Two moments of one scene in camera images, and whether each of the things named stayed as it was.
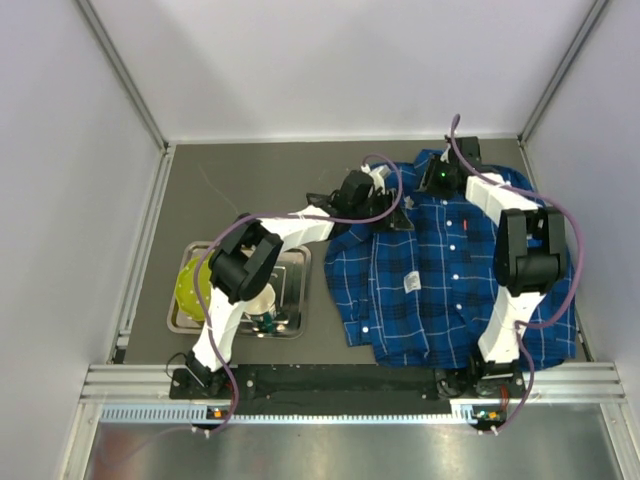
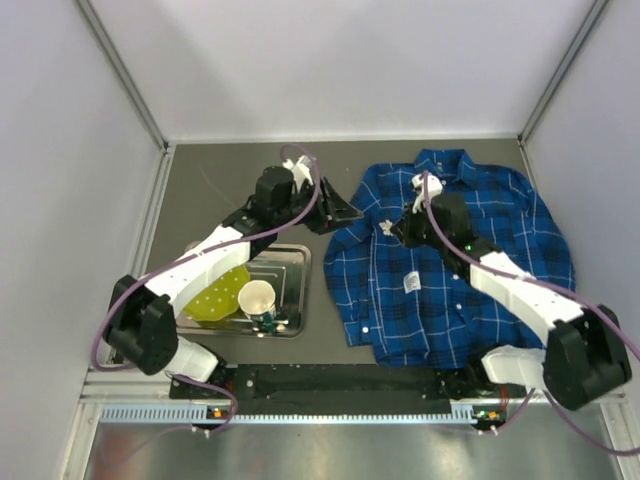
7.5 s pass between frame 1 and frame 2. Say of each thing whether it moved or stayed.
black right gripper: moved
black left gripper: moved
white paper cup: stayed
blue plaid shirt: stayed
